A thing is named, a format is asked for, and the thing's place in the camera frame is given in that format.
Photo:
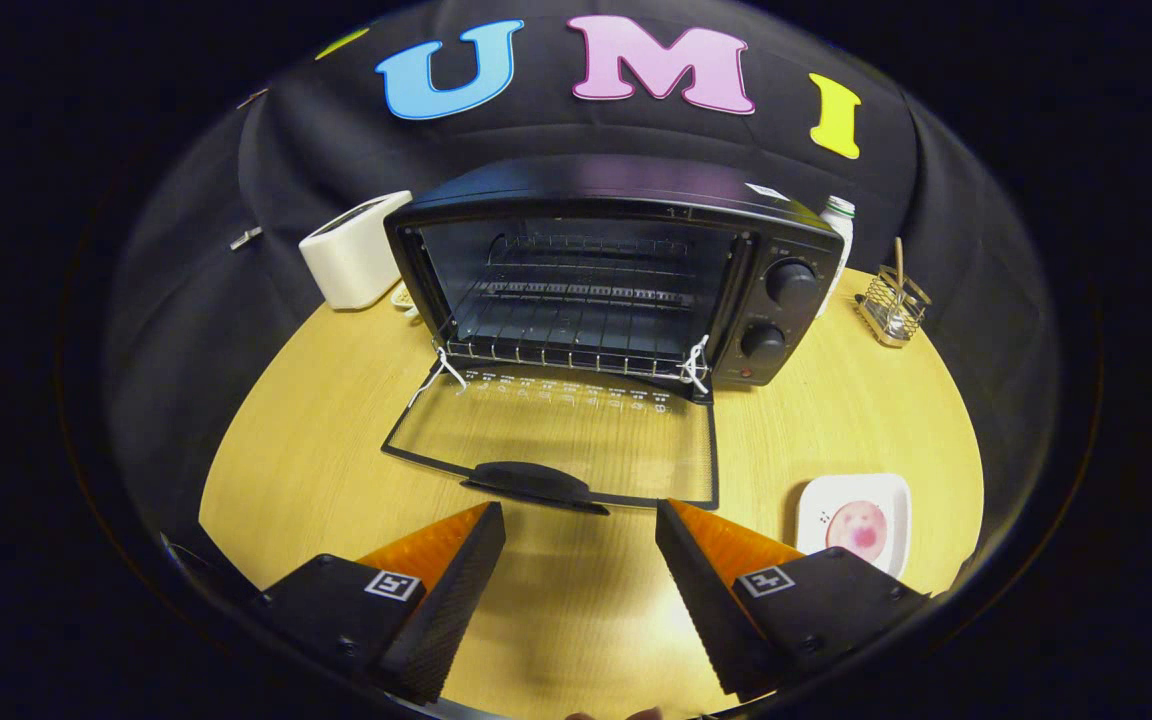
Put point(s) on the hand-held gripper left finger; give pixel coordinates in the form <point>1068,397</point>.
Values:
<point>451,600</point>

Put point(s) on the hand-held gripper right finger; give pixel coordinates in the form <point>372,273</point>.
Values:
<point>701,600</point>

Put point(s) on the pink round food slice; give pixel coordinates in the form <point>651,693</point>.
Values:
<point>856,527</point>

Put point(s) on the white square plate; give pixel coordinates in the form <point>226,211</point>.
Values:
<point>891,495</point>

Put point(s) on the black toaster oven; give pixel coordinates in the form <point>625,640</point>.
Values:
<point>626,185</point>

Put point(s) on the white pop-up toaster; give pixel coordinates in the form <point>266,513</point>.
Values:
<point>351,255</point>

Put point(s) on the wooden stick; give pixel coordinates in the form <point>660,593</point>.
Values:
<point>900,265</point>

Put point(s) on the black backdrop cloth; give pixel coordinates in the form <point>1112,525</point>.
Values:
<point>186,300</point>

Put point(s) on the white bottle with green label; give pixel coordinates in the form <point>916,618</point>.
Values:
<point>839,215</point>

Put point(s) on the silver cloth clip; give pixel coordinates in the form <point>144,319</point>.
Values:
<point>246,238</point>

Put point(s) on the copper cloth clip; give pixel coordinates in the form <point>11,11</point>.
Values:
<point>252,97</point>

